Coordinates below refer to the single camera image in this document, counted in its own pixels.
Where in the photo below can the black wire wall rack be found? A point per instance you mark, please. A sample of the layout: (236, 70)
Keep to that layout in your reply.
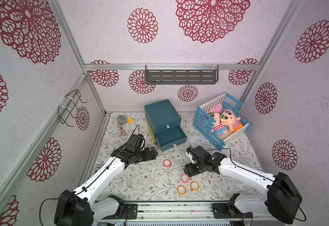
(65, 111)

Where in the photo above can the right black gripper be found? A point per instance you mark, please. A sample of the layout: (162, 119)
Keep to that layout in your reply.
(192, 169)

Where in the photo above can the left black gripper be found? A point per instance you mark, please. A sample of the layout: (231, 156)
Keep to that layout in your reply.
(148, 156)

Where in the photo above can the grey wall shelf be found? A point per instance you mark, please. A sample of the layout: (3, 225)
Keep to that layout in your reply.
(182, 76)

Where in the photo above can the boy plush doll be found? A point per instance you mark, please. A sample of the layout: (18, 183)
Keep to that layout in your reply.
(229, 119)

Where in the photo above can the yellow tape roll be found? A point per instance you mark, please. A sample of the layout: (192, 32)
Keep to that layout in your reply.
(194, 186)
(181, 190)

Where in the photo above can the blue white toy crib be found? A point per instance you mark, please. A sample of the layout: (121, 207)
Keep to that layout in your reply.
(204, 123)

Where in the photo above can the grey plush duck toy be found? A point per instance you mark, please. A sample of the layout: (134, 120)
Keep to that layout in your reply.
(122, 120)

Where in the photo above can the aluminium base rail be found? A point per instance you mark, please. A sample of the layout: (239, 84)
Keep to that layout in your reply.
(191, 211)

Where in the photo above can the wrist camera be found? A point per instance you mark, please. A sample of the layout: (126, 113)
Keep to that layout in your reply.
(189, 154)
(137, 141)

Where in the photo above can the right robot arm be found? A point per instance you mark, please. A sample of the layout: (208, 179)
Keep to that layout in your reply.
(278, 195)

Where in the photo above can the teal drawer cabinet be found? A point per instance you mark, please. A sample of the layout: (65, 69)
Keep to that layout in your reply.
(164, 124)

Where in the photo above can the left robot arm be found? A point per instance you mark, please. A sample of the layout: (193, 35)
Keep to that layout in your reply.
(80, 206)

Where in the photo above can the pink plush doll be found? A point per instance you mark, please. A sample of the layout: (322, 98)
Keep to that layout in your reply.
(218, 128)

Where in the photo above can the red tape roll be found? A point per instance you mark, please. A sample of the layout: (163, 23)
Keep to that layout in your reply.
(184, 178)
(167, 163)

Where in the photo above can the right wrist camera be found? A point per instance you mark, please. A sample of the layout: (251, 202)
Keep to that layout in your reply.
(189, 154)

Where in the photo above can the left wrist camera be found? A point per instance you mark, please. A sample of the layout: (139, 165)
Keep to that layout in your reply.
(137, 141)

